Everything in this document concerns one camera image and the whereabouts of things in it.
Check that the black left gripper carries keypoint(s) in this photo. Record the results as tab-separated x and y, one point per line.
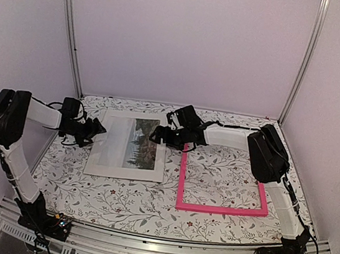
92	130

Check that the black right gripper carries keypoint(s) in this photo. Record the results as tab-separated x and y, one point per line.
166	139

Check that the matted landscape photo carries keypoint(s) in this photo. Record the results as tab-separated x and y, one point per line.
124	151

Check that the pink picture frame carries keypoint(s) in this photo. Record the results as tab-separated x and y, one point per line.
181	205

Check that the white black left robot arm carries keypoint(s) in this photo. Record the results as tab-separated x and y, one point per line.
16	107

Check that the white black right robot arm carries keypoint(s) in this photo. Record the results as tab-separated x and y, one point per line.
268	161

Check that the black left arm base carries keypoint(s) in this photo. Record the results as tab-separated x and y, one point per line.
56	226

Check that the floral patterned table mat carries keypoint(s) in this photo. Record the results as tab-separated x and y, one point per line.
215	176

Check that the aluminium right corner post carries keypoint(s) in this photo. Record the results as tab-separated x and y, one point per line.
307	57

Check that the aluminium corner post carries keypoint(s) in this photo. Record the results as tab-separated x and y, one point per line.
72	47
307	57

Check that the aluminium left corner post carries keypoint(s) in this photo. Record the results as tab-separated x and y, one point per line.
72	47

